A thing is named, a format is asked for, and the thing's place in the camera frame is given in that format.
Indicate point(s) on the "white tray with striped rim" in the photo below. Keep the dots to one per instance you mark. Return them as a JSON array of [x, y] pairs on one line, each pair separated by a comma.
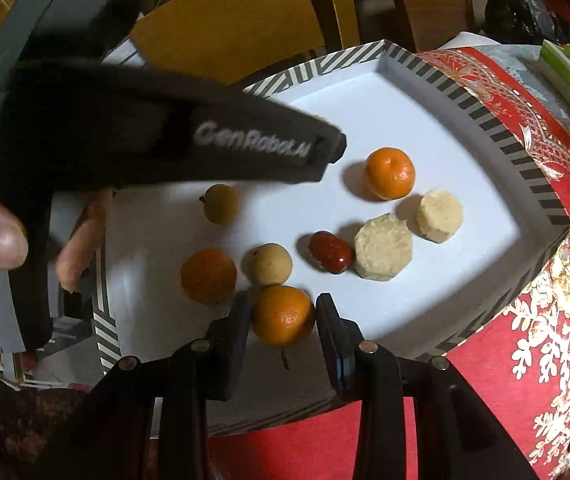
[[415, 110]]

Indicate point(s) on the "small round peeled sugarcane piece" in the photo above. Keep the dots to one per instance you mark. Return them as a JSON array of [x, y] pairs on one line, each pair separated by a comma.
[[439, 215]]

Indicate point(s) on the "brown wooden chair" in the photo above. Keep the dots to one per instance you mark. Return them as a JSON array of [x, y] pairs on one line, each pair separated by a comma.
[[435, 5]]

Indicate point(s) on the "brown longan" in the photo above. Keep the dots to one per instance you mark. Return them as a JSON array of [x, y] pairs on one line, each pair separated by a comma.
[[267, 263]]

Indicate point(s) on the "small yellow fruit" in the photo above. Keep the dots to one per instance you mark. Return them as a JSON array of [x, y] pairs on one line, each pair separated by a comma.
[[221, 203]]

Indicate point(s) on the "dark patterned clothing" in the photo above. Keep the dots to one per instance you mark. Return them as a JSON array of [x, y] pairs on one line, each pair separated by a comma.
[[15, 425]]

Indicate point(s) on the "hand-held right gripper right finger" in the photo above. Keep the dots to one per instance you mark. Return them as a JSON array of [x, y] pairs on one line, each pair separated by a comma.
[[335, 350]]

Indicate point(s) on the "large round peeled sugarcane piece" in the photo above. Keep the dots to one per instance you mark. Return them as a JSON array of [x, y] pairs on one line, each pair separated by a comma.
[[382, 252]]

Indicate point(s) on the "yellow wooden chair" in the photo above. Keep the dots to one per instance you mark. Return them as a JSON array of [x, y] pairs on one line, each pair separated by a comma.
[[230, 25]]

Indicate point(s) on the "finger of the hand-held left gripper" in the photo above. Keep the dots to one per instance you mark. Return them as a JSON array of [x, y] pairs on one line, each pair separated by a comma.
[[165, 130]]

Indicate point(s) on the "large tangerine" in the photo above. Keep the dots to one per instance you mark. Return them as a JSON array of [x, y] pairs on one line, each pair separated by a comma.
[[208, 276]]

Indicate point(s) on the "black plastic bag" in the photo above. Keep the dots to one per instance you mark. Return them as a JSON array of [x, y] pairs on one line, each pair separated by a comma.
[[520, 10]]

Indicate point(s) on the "blue grey tablecloth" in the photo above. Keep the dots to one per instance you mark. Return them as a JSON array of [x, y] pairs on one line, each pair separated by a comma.
[[530, 80]]

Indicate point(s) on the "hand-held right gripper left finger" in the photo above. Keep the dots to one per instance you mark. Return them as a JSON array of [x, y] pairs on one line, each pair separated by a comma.
[[232, 345]]

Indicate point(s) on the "dark red dried date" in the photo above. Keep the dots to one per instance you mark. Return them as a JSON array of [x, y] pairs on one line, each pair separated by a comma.
[[331, 252]]

